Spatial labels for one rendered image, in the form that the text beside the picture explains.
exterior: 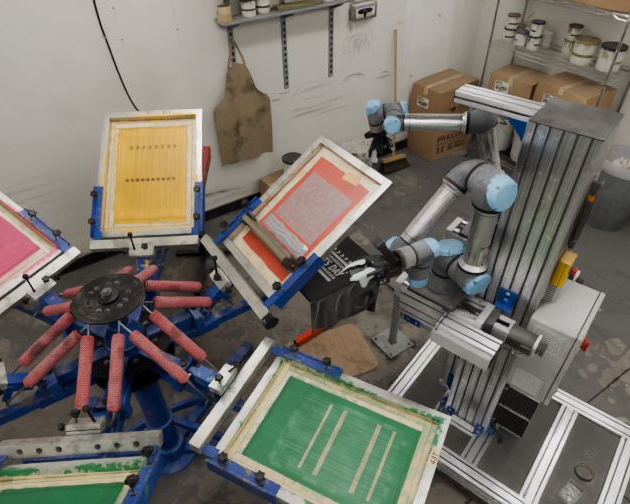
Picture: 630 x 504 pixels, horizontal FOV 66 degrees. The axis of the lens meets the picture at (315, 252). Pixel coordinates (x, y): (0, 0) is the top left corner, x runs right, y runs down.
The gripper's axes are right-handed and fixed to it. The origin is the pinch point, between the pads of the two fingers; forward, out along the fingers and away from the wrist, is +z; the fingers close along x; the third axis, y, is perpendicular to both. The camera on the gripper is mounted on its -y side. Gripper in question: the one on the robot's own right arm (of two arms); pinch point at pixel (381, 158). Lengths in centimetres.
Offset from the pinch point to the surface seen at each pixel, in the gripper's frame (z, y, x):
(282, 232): 4, -2, -65
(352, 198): -4.2, 15.5, -30.5
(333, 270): 41, 9, -51
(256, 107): 54, -195, 10
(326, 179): -4.1, -6.2, -30.9
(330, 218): -0.5, 14.4, -44.3
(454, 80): 138, -173, 217
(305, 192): -1.0, -10.5, -42.6
